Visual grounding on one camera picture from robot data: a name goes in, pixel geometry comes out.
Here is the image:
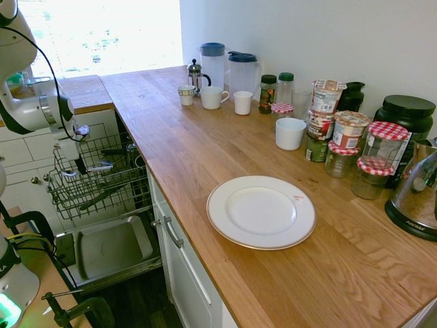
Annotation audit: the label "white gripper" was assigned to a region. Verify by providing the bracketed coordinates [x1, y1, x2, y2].
[53, 137, 87, 176]

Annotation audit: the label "metal spoon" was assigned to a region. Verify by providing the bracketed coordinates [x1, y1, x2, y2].
[60, 162, 114, 177]

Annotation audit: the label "open stainless dishwasher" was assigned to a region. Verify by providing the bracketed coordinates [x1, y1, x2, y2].
[51, 109, 164, 295]

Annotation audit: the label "black kitchen utensil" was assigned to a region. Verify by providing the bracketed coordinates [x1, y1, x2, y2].
[80, 186, 121, 211]

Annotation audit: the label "white cabinet two round knobs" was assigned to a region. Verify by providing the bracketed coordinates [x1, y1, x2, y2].
[0, 109, 121, 236]

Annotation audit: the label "dark green C-clamp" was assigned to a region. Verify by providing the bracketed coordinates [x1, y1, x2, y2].
[0, 210, 55, 256]
[41, 290, 115, 328]

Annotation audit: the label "small clear food container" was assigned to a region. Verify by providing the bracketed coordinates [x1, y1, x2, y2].
[25, 77, 52, 94]

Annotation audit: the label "food container green lid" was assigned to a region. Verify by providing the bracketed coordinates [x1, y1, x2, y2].
[5, 72, 25, 95]

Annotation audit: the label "brown robot mounting board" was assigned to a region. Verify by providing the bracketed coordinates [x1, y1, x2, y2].
[0, 206, 94, 328]

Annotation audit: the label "small patterned cup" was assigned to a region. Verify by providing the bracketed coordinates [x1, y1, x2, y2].
[177, 85, 197, 106]

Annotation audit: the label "glass french press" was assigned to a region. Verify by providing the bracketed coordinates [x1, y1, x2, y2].
[186, 58, 212, 98]

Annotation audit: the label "tall clear pitcher blue lid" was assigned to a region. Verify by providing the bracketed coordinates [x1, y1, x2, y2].
[199, 42, 226, 92]

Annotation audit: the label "white ribbed cup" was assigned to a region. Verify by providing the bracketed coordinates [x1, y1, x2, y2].
[234, 90, 254, 115]

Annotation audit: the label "white plate gold rim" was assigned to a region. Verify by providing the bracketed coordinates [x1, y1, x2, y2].
[206, 175, 318, 251]

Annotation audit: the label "wide clear pitcher blue lid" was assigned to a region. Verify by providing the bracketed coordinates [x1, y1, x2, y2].
[227, 51, 262, 100]

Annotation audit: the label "spice jar black lid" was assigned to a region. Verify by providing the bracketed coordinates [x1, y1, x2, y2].
[259, 74, 277, 115]

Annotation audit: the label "small glass jar checkered lid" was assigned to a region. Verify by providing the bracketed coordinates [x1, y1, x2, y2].
[270, 102, 295, 133]

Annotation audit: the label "wide white cup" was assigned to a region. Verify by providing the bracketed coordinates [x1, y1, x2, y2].
[274, 118, 307, 151]

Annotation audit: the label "spice jar green lid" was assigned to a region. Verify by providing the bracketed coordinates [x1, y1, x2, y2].
[277, 72, 295, 105]

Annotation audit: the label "clear drinking glass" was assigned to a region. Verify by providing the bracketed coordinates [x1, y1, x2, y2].
[292, 89, 313, 120]

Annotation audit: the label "green tin can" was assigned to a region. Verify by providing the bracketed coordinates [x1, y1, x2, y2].
[305, 132, 330, 163]

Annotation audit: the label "brown ice cream tub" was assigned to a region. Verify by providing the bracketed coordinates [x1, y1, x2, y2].
[308, 109, 336, 141]

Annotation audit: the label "white ice cream tub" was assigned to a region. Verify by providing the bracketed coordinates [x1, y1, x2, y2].
[311, 79, 348, 115]

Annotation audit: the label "glass jar red checkered lid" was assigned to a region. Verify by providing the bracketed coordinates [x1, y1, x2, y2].
[350, 157, 395, 201]
[324, 139, 361, 179]

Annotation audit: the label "red white yogurt tub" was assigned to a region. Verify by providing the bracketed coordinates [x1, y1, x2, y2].
[332, 109, 371, 150]

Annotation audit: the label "black shaker bottle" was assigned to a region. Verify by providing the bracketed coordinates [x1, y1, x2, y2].
[337, 81, 366, 113]

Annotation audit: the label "large glass jar checkered lid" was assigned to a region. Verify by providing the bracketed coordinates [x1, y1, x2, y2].
[361, 121, 410, 171]

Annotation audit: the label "large black powder tub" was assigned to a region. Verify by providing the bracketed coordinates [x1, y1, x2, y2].
[373, 94, 437, 190]

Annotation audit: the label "stainless electric kettle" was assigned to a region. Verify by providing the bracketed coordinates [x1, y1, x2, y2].
[384, 136, 437, 243]

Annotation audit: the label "wire dishwasher rack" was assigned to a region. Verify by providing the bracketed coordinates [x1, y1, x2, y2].
[46, 132, 153, 221]

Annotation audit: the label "yellow cables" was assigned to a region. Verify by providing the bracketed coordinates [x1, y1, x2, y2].
[5, 232, 47, 242]

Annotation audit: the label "metal drawer handle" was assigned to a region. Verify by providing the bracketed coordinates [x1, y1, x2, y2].
[161, 215, 185, 249]

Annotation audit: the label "white mug with handle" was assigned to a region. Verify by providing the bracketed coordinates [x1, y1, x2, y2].
[199, 85, 230, 110]

